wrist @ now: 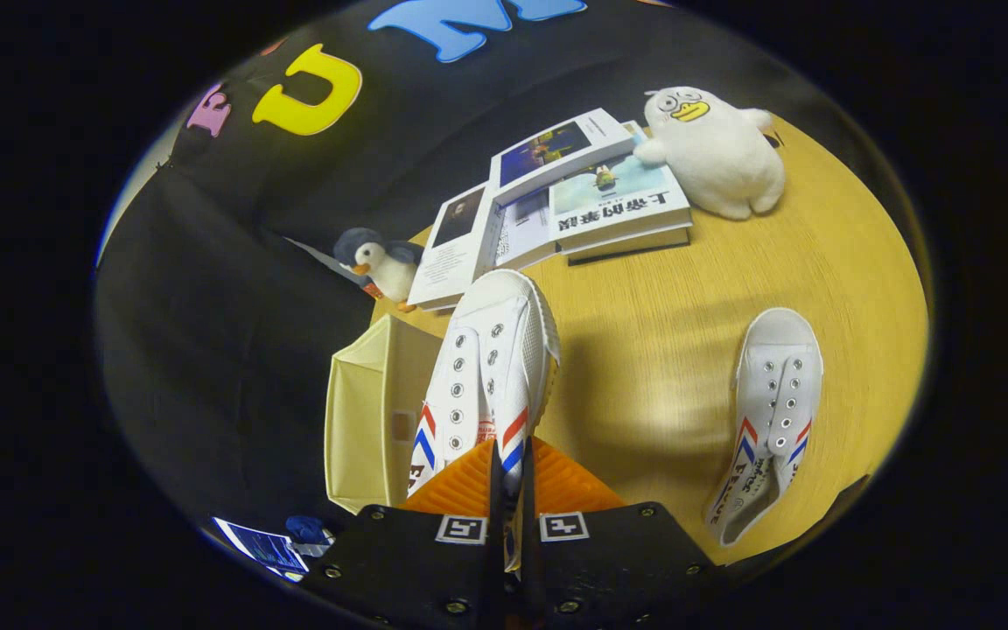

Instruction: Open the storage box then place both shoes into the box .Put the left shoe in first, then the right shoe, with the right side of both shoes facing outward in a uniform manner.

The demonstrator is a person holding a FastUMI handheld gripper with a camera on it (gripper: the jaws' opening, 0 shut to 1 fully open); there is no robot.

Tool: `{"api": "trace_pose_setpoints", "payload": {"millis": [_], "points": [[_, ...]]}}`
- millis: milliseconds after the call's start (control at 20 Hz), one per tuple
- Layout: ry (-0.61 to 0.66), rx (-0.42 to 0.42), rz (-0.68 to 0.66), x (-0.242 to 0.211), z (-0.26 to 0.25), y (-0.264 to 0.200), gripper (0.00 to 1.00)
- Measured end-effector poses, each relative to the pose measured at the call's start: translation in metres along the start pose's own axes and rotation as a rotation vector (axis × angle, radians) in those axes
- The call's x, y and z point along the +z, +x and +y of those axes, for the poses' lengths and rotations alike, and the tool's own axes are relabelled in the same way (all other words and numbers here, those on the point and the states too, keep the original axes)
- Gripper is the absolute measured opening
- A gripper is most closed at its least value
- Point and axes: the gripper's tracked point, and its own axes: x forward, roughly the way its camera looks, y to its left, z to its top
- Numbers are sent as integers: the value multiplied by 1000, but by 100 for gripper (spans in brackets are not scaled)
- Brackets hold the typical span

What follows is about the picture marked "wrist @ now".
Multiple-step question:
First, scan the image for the white duck plush toy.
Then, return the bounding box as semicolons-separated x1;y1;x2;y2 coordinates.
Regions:
633;86;787;220

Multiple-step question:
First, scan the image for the white canvas shoe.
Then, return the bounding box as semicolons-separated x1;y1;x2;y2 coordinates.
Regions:
408;269;561;574
703;308;824;548

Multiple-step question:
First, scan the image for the blue lit screen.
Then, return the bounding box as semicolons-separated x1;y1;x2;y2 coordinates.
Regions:
211;516;308;583

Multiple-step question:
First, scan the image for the beige fabric storage box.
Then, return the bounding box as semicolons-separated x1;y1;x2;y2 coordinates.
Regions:
325;315;444;515

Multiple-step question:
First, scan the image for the book with dark blue cover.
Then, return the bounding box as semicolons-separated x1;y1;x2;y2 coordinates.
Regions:
489;108;636;207

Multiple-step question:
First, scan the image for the small blue object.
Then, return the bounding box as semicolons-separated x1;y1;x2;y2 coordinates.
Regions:
285;514;336;557

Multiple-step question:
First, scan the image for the thick book with tan pages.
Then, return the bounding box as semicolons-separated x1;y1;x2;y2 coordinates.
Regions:
567;227;691;266

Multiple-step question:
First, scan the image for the book with pale blue cover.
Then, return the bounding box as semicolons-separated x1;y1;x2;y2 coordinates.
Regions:
548;122;693;255

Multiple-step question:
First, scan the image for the plain white paperback book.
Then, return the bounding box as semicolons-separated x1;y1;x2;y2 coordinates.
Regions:
493;188;557;270

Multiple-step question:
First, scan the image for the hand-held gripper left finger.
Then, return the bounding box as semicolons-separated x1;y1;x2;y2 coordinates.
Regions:
307;437;505;630

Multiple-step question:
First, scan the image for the white book with portrait cover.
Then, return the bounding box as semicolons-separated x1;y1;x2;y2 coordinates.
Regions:
406;182;496;312

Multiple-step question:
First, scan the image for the grey penguin plush toy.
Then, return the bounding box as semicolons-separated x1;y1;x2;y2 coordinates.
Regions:
333;227;424;313

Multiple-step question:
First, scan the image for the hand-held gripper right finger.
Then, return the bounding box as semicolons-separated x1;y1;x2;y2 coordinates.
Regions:
521;437;719;630

